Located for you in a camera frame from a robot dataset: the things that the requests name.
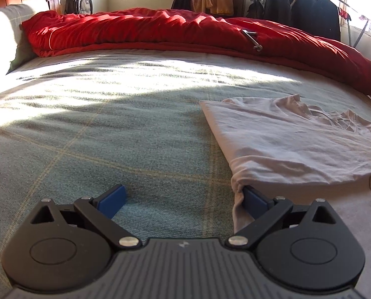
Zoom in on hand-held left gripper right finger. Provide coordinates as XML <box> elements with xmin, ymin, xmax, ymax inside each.
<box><xmin>226</xmin><ymin>186</ymin><xmax>339</xmax><ymax>250</ymax></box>

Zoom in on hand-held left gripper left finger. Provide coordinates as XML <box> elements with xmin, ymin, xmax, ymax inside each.
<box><xmin>30</xmin><ymin>185</ymin><xmax>142</xmax><ymax>250</ymax></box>

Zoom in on white long-sleeve shirt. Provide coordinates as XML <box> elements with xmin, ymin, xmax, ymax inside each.
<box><xmin>199</xmin><ymin>94</ymin><xmax>371</xmax><ymax>299</ymax></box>

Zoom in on metal clothes rack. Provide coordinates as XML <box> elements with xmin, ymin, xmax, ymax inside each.
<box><xmin>251</xmin><ymin>0</ymin><xmax>371</xmax><ymax>47</ymax></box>

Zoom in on orange draped clothes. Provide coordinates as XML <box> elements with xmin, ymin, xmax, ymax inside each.
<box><xmin>190</xmin><ymin>0</ymin><xmax>234</xmax><ymax>15</ymax></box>

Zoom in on red quilt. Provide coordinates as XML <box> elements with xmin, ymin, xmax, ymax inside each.
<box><xmin>22</xmin><ymin>8</ymin><xmax>371</xmax><ymax>95</ymax></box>

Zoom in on plain black hanging jacket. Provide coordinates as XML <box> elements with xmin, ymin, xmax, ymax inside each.
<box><xmin>291</xmin><ymin>0</ymin><xmax>342</xmax><ymax>42</ymax></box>

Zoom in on pale pillow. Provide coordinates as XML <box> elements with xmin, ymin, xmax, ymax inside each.
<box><xmin>0</xmin><ymin>0</ymin><xmax>50</xmax><ymax>81</ymax></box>

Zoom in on grey backpack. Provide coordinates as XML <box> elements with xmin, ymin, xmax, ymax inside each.
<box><xmin>64</xmin><ymin>0</ymin><xmax>93</xmax><ymax>15</ymax></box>

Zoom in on black jacket with round patch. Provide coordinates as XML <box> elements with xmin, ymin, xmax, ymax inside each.
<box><xmin>262</xmin><ymin>0</ymin><xmax>298</xmax><ymax>27</ymax></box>

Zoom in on metal crank handle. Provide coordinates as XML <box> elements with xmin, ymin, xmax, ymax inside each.
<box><xmin>242</xmin><ymin>29</ymin><xmax>263</xmax><ymax>51</ymax></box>

